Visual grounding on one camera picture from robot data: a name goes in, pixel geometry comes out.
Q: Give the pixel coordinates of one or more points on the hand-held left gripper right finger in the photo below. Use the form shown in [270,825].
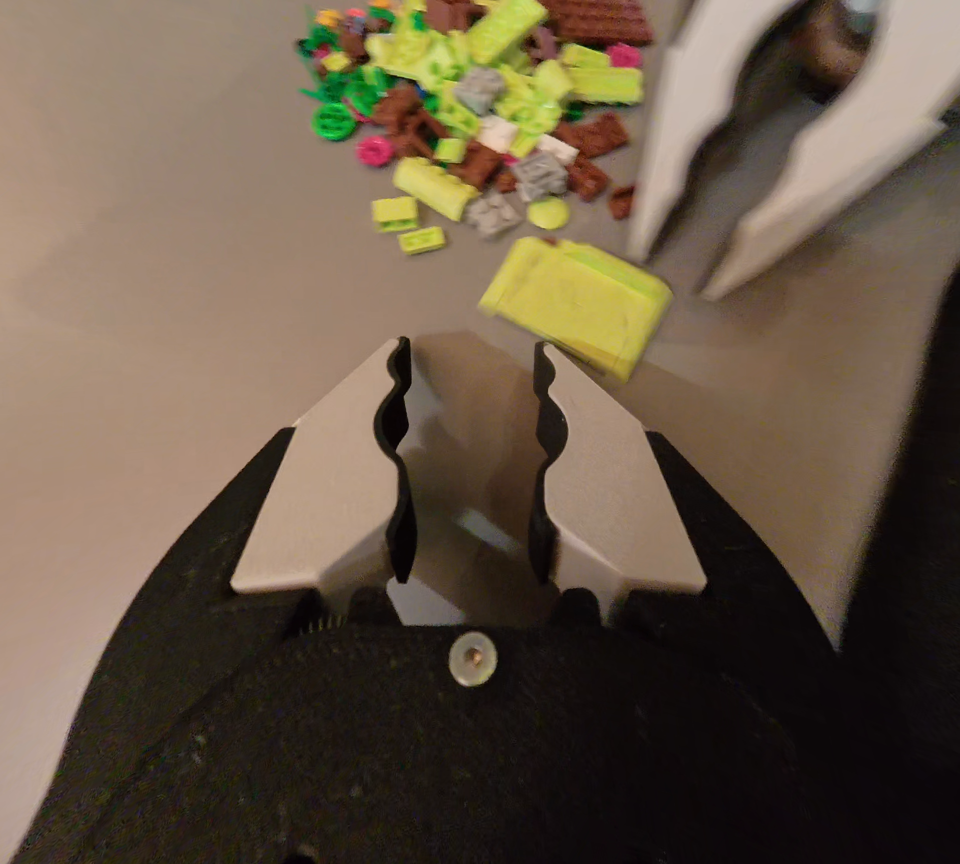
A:
[615,504]

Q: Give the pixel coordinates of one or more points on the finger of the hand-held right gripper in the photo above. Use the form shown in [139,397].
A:
[885,129]
[720,39]

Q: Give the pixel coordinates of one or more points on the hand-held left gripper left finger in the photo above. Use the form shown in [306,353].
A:
[322,504]

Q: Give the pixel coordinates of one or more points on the lime and brown brick assembly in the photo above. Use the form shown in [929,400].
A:
[577,302]

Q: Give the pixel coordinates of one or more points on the pile of toy bricks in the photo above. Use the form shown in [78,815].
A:
[465,77]

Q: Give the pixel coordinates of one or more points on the person's right hand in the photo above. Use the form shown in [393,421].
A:
[832,47]

